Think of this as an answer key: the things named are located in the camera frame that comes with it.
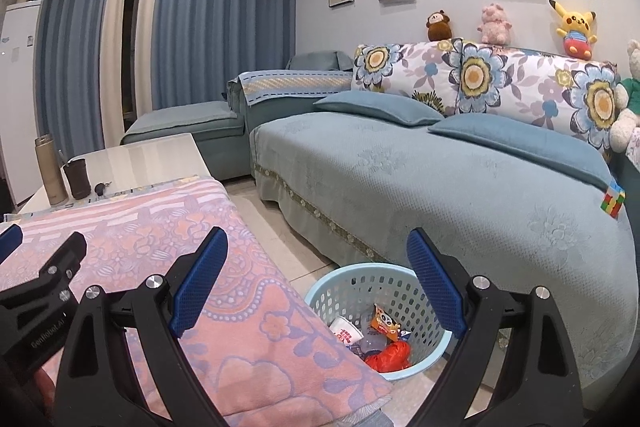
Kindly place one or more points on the white paper cup red print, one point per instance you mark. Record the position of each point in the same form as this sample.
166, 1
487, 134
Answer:
345, 332

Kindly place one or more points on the cream sheer curtain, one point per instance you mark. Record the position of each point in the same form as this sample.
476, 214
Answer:
150, 57
114, 32

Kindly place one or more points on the brown monkey plush toy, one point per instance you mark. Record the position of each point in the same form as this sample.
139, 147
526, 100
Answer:
439, 27

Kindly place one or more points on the floral back cushion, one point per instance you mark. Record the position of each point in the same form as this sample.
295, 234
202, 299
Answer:
530, 92
400, 72

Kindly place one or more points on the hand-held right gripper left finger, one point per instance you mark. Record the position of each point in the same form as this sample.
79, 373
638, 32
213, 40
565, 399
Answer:
200, 282

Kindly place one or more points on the blue-grey sofa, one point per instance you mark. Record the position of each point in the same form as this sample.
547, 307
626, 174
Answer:
400, 187

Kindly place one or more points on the tall white appliance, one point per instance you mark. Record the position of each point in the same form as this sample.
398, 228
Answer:
17, 107

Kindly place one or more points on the clear plastic bottle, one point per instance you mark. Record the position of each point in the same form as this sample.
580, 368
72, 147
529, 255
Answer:
370, 344

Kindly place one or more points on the dark brown cup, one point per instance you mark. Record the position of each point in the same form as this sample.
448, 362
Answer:
76, 179

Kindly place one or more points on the colourful puzzle cube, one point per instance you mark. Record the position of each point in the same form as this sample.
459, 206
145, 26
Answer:
613, 201

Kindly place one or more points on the white bear plush toy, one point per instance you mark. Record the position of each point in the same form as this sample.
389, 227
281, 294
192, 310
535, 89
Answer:
627, 117

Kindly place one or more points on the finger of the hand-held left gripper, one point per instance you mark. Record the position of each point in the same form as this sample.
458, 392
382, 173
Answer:
10, 242
55, 262

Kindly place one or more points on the pink pig plush toy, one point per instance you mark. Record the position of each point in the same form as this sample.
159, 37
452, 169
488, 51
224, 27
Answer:
494, 24

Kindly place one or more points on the pink patterned blanket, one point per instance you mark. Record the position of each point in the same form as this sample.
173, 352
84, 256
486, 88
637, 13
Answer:
150, 227

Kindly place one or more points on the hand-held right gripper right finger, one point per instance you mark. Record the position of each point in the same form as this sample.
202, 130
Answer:
435, 282

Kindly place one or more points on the blue pillow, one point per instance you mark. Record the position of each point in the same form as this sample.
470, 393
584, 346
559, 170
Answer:
380, 107
520, 147

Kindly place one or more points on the light blue plastic basket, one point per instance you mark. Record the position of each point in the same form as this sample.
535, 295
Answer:
350, 287

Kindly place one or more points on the beige thermos bottle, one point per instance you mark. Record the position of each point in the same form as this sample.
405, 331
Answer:
50, 172

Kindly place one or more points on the orange snack packet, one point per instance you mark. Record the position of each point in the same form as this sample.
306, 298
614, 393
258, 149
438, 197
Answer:
385, 324

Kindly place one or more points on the black keys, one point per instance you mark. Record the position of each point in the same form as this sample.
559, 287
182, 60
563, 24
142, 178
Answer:
102, 189

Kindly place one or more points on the white coffee table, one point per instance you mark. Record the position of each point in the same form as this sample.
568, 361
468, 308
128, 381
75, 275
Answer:
145, 162

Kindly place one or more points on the yellow plush toy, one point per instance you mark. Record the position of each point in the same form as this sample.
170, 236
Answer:
575, 32

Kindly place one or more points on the red plastic bag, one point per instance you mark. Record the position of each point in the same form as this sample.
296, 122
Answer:
390, 354

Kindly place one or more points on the blue curtain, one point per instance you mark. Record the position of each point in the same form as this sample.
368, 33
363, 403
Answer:
70, 57
225, 22

